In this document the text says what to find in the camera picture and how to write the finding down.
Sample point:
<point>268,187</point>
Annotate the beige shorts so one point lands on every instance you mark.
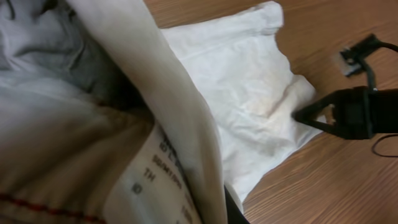
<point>106,118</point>

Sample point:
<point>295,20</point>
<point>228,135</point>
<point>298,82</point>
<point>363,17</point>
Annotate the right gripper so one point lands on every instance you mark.
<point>363,113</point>

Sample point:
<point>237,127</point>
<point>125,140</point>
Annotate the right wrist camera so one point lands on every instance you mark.
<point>351,59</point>

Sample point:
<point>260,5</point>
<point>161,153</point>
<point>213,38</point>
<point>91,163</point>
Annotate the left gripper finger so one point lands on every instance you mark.
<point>233,212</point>

